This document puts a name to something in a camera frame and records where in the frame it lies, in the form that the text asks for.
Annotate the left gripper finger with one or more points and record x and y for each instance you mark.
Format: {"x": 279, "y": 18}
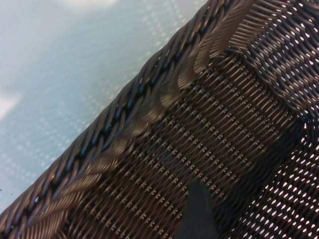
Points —
{"x": 197, "y": 214}

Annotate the dark brown woven basket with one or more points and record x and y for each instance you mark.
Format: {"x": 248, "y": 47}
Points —
{"x": 224, "y": 119}

